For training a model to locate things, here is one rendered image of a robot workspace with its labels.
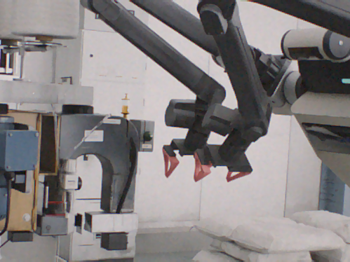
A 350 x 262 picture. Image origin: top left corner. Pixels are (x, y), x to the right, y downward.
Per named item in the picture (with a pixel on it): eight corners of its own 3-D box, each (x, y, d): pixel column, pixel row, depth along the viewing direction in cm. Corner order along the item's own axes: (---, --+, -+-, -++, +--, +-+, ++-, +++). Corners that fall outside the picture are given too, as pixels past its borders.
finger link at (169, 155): (153, 169, 204) (164, 139, 199) (176, 168, 208) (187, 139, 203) (164, 185, 199) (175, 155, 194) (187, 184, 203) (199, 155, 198)
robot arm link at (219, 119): (264, 134, 172) (271, 104, 177) (218, 114, 170) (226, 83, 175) (242, 156, 182) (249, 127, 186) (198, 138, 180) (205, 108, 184)
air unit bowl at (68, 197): (74, 214, 204) (76, 191, 204) (64, 214, 203) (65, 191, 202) (70, 212, 207) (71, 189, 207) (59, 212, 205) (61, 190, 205)
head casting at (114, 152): (135, 213, 220) (142, 108, 218) (54, 215, 207) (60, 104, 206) (91, 197, 245) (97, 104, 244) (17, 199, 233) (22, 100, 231)
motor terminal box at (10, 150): (38, 180, 179) (40, 130, 179) (5, 182, 171) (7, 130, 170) (13, 176, 184) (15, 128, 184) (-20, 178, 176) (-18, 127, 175)
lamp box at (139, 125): (153, 152, 221) (155, 120, 221) (139, 152, 219) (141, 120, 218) (140, 149, 228) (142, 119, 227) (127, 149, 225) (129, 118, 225)
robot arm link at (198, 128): (221, 115, 194) (214, 104, 198) (197, 113, 191) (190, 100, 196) (212, 139, 197) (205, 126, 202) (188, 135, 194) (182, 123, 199)
